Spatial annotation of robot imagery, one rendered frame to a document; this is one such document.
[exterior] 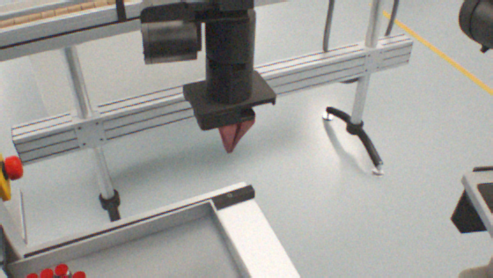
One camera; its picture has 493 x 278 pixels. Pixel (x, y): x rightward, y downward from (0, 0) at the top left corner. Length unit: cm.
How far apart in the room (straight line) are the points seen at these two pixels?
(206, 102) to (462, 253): 159
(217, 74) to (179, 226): 34
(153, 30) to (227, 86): 11
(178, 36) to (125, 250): 41
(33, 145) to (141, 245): 92
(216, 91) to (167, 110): 111
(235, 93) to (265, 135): 175
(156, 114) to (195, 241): 92
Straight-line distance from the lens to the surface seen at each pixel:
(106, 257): 79
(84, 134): 163
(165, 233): 79
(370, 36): 194
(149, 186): 209
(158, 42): 50
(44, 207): 214
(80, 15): 138
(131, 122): 165
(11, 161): 80
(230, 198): 81
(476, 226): 86
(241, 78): 53
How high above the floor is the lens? 151
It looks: 42 degrees down
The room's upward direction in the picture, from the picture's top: straight up
